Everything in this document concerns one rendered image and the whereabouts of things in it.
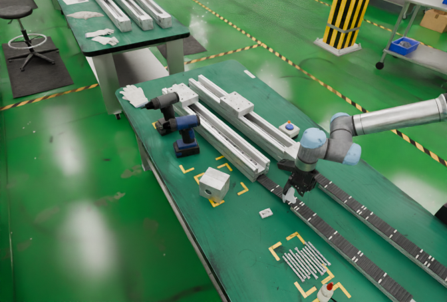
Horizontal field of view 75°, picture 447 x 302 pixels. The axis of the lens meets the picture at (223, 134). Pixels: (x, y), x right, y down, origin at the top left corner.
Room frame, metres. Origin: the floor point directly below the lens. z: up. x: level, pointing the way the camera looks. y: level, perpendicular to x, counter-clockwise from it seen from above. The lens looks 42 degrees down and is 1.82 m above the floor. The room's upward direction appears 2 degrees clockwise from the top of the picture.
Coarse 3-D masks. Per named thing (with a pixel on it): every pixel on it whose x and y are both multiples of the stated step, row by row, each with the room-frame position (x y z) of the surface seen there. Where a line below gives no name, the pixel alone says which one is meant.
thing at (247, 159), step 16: (176, 112) 1.35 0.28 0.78; (192, 112) 1.25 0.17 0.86; (208, 112) 1.25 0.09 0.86; (208, 128) 1.12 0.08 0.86; (224, 128) 1.13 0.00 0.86; (224, 144) 1.01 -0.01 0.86; (240, 144) 1.03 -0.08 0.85; (240, 160) 0.92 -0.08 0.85; (256, 160) 0.94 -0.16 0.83; (256, 176) 0.87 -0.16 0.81
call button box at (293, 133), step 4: (284, 124) 1.21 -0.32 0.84; (292, 124) 1.21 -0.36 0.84; (280, 128) 1.18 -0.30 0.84; (284, 128) 1.17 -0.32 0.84; (296, 128) 1.18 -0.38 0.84; (284, 132) 1.15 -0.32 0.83; (288, 132) 1.14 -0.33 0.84; (292, 132) 1.14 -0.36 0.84; (296, 132) 1.16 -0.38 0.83; (288, 136) 1.13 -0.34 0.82; (292, 136) 1.14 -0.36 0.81; (296, 136) 1.17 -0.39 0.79
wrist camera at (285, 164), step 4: (280, 160) 0.82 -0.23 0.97; (284, 160) 0.81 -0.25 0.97; (288, 160) 0.81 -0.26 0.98; (292, 160) 0.80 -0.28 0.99; (280, 164) 0.79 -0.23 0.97; (284, 164) 0.78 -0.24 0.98; (288, 164) 0.78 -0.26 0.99; (292, 164) 0.77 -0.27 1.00; (280, 168) 0.79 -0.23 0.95; (284, 168) 0.78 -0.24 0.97; (288, 168) 0.76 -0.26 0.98; (292, 168) 0.75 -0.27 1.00; (296, 172) 0.73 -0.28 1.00
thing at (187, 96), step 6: (180, 84) 1.46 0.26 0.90; (168, 90) 1.39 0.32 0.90; (174, 90) 1.39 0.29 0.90; (180, 90) 1.39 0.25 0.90; (186, 90) 1.40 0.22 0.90; (192, 90) 1.40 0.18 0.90; (180, 96) 1.33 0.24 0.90; (186, 96) 1.34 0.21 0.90; (192, 96) 1.34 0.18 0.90; (180, 102) 1.29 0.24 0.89; (186, 102) 1.30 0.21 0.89; (192, 102) 1.33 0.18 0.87
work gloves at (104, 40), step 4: (96, 32) 2.41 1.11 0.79; (100, 32) 2.41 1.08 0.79; (104, 32) 2.42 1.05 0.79; (112, 32) 2.44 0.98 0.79; (88, 36) 2.33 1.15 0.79; (92, 36) 2.34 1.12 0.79; (96, 36) 2.34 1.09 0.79; (96, 40) 2.26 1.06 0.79; (100, 40) 2.26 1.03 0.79; (104, 40) 2.25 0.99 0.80; (108, 40) 2.26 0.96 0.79; (112, 40) 2.23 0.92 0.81; (116, 40) 2.27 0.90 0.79; (104, 44) 2.20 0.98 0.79; (112, 44) 2.20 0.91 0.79
